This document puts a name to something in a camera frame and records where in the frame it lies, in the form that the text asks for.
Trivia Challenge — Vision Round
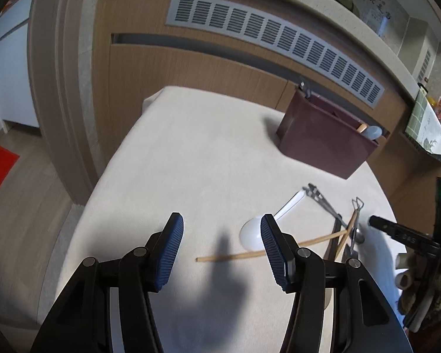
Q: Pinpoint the wooden chopstick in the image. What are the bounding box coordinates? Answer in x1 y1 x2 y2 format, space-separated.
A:
195 229 348 264
333 209 359 261

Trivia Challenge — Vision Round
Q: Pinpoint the white plastic spoon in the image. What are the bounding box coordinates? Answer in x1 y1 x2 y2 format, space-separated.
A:
239 188 306 252

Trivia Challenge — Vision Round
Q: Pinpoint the steel spoon triangular handle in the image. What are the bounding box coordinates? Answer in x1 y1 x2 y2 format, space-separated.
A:
342 197 365 262

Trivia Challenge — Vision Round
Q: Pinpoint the steel spoon ornate handle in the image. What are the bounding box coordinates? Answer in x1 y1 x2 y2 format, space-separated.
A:
303 183 342 221

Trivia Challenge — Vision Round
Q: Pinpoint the blue plastic spoon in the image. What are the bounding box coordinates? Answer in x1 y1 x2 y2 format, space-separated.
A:
362 126 382 141

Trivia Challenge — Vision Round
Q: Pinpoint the light wooden spoon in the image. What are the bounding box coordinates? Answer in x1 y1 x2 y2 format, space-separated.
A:
357 123 368 133

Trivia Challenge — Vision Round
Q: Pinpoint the wooden kitchen cabinet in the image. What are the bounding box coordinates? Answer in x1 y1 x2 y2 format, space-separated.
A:
92 0 441 233

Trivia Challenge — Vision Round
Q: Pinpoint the white tablecloth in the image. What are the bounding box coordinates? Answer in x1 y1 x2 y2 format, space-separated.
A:
32 87 393 352

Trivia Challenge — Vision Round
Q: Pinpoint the green checked dish towel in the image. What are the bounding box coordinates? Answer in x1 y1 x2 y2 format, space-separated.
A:
405 91 441 155

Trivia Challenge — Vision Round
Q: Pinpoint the maroon plastic utensil holder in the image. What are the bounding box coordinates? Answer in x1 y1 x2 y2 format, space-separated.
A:
276 89 379 179

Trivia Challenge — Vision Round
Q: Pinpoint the grey ventilation grille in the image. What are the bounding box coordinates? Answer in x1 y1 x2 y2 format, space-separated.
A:
166 0 385 109

